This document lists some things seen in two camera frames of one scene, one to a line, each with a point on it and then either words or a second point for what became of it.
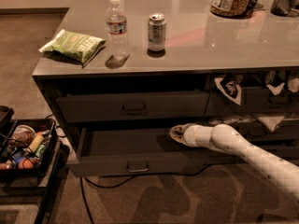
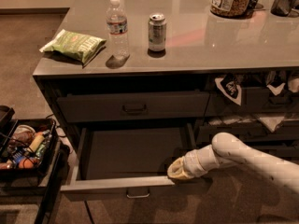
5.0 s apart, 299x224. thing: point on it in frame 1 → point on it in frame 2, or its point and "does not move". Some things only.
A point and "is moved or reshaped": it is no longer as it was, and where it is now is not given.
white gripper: x=191 y=135 → x=192 y=164
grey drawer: x=133 y=106 does not move
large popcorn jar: x=232 y=1 does not move
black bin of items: x=28 y=147 does not move
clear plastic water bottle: x=117 y=28 does not move
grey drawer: x=130 y=151 is moved or reshaped
